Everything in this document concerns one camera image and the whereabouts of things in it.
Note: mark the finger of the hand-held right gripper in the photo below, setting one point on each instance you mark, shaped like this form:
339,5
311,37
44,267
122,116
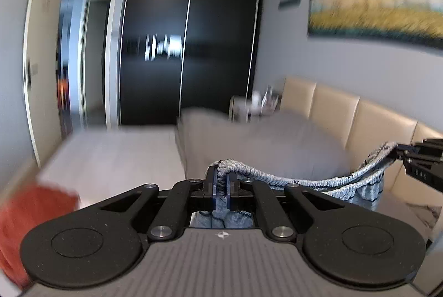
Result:
420,151

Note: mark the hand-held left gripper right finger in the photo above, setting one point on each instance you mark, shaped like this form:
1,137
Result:
231,193

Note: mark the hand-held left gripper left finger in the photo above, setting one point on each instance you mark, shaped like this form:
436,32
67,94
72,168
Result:
213,189

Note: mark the grey striped pants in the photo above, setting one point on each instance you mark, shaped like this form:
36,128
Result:
346,179

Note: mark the white marbled side table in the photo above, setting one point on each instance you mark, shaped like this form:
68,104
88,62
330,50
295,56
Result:
422,217

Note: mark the beige padded headboard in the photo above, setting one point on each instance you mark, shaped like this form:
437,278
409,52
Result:
373,124

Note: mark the nightstand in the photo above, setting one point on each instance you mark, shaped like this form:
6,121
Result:
242,110

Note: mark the black sliding wardrobe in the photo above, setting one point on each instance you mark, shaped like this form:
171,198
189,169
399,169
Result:
187,47

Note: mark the orange cloth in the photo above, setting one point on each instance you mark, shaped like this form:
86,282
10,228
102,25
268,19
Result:
31,224

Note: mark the room door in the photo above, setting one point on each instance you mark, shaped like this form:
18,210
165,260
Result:
43,61

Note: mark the landscape wall painting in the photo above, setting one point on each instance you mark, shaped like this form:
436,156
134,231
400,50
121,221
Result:
377,16

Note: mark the wall air vent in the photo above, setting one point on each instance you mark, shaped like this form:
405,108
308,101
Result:
289,2

